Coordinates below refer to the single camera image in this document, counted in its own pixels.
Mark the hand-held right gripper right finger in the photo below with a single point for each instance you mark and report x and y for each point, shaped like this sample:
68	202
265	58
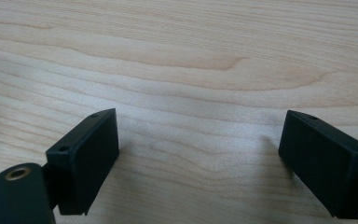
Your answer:
326	165

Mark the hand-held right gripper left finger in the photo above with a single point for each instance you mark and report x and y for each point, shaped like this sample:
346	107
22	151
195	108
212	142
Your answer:
87	161

